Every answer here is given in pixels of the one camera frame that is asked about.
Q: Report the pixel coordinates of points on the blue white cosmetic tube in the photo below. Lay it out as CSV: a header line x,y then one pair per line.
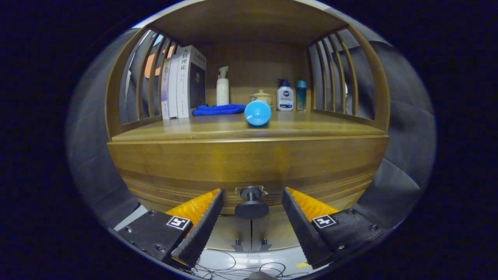
x,y
257,113

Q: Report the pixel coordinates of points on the wooden drawer with black knob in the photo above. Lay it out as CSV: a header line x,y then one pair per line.
x,y
249,163

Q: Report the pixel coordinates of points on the thin white book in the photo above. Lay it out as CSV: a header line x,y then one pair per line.
x,y
174,89

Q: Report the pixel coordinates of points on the wooden cabinet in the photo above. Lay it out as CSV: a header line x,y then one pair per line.
x,y
249,23

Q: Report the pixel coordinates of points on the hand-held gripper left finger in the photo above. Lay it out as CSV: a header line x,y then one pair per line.
x,y
202,233

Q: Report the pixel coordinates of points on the blue folded cloth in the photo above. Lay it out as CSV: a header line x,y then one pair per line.
x,y
218,110

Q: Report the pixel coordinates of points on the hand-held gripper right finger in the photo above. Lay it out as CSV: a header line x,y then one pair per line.
x,y
301,229

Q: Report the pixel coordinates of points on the teal slim bottle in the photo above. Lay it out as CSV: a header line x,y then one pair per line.
x,y
301,97

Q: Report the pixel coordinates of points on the white lotion bottle blue cap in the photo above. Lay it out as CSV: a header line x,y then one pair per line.
x,y
284,97

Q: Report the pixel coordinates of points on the wooden countertop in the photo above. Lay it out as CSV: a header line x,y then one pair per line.
x,y
311,126

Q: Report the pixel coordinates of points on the white spray bottle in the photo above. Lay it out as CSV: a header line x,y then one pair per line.
x,y
222,91

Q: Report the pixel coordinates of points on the wooden cabinet door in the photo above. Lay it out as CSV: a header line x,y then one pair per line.
x,y
274,229
229,231

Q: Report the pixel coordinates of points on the pale purple book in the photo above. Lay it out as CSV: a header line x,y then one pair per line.
x,y
165,93

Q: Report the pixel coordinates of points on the beige lidded ceramic teacup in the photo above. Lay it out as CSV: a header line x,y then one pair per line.
x,y
261,95

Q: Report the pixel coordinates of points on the yellow tape strip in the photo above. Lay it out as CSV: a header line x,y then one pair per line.
x,y
302,265

